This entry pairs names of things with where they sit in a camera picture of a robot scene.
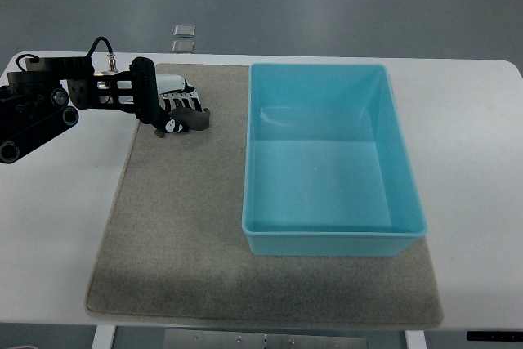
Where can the white left table leg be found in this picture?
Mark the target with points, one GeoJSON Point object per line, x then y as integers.
{"type": "Point", "coordinates": [104, 337]}

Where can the black table control panel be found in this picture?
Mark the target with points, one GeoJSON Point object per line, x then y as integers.
{"type": "Point", "coordinates": [495, 336]}

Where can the blue plastic box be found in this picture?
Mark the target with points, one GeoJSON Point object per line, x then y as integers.
{"type": "Point", "coordinates": [327, 172]}

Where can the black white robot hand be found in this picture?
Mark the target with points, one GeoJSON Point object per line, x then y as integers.
{"type": "Point", "coordinates": [163, 92]}

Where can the upper metal floor plate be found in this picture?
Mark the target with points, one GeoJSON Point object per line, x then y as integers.
{"type": "Point", "coordinates": [184, 30]}

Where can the brown hippo toy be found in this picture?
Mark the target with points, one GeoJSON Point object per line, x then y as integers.
{"type": "Point", "coordinates": [182, 120]}

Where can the lower metal floor plate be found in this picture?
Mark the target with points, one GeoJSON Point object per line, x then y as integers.
{"type": "Point", "coordinates": [183, 46]}

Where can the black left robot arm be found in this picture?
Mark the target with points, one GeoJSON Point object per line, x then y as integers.
{"type": "Point", "coordinates": [43, 97]}

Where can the white table leg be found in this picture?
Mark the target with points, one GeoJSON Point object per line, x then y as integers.
{"type": "Point", "coordinates": [104, 337]}
{"type": "Point", "coordinates": [415, 339]}

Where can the metal table crossbar plate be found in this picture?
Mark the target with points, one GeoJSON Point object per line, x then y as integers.
{"type": "Point", "coordinates": [185, 338]}

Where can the grey felt mat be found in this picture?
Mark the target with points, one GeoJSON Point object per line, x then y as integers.
{"type": "Point", "coordinates": [174, 249]}

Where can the metal floor plate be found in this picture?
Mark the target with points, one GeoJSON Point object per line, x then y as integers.
{"type": "Point", "coordinates": [184, 30]}
{"type": "Point", "coordinates": [183, 46]}

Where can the white right table leg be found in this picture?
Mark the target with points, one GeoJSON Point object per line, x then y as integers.
{"type": "Point", "coordinates": [415, 339]}

